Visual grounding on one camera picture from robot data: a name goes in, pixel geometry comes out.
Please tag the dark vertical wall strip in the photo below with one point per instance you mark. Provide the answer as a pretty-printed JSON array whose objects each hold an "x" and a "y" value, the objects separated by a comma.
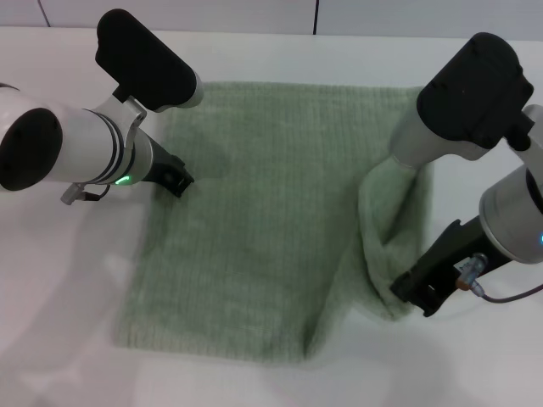
[{"x": 316, "y": 17}]

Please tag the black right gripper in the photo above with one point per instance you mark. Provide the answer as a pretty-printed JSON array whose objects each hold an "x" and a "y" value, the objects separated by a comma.
[{"x": 458, "y": 254}]

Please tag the light green terry towel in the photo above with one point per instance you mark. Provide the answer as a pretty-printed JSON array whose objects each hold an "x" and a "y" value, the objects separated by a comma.
[{"x": 263, "y": 220}]

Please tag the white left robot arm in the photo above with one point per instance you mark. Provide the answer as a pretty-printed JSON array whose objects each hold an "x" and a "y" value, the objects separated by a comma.
[{"x": 85, "y": 144}]

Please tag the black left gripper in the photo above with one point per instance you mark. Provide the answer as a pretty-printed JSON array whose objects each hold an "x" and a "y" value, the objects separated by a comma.
[{"x": 163, "y": 167}]

